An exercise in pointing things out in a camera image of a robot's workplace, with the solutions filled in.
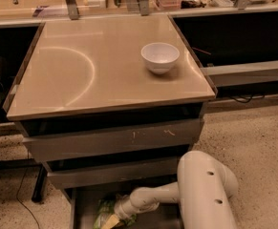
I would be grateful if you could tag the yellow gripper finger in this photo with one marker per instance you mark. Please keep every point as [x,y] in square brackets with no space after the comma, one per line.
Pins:
[110,222]

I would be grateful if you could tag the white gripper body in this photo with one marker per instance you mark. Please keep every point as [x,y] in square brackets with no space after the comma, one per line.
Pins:
[124,209]

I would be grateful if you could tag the green rice chip bag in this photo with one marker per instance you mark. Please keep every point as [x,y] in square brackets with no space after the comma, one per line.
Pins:
[104,209]

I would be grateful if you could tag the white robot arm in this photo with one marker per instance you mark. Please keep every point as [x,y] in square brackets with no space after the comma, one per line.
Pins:
[202,190]

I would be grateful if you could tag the bottom open grey drawer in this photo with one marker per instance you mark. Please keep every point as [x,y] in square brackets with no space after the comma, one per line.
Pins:
[85,202]

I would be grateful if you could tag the middle grey drawer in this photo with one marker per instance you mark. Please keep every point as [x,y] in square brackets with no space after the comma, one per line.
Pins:
[154,167]

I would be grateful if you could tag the top grey drawer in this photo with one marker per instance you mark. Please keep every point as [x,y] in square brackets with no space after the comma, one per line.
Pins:
[114,140]

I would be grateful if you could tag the grey drawer cabinet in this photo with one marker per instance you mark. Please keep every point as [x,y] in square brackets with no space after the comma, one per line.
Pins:
[89,75]

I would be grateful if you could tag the black table leg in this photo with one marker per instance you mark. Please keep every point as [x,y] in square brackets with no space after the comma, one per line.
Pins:
[39,185]

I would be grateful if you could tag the white bowl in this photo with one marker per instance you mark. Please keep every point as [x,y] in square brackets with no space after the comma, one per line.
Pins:
[159,58]

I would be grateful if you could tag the grey metal rail right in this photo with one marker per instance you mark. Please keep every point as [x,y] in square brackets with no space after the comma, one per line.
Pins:
[242,74]

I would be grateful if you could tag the grey metal post left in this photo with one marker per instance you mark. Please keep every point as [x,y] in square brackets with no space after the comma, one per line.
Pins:
[72,9]

